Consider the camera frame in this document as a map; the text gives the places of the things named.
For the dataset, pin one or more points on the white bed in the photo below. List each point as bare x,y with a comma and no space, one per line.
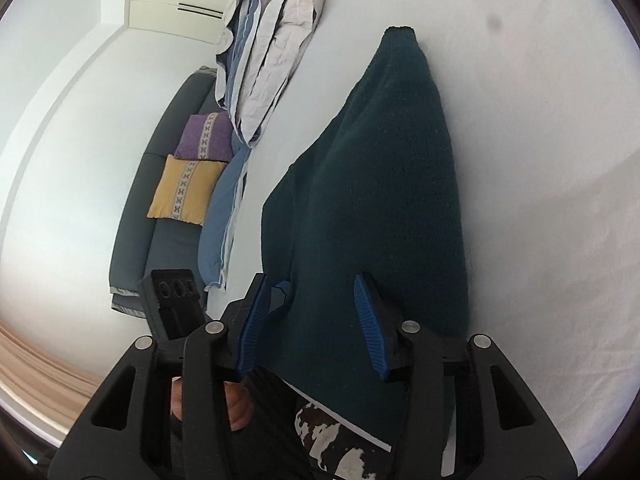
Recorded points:
525,160

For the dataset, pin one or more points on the person's left hand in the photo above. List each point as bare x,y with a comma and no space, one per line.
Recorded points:
240,405

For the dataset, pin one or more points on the yellow patterned cushion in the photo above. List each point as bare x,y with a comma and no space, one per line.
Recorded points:
170,195

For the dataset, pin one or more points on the purple patterned cushion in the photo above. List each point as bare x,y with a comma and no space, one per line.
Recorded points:
197,135

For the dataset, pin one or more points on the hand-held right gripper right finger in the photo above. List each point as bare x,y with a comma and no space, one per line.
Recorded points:
370,325

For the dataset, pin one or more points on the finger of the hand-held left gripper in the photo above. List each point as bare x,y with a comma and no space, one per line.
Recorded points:
280,294

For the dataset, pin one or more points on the light grey folded quilt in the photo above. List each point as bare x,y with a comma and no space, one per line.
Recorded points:
280,60

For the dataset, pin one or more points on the dark green knit sweater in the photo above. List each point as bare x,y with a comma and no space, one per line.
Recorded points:
375,185

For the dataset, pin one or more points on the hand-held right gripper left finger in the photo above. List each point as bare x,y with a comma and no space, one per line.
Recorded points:
252,325

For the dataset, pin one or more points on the dark grey sofa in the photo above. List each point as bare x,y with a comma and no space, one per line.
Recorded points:
135,240

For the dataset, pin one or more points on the folded white and blue duvet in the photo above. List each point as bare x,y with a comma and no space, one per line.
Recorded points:
220,220

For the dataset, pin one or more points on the black and white printed cloth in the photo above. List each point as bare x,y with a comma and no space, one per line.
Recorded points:
320,425

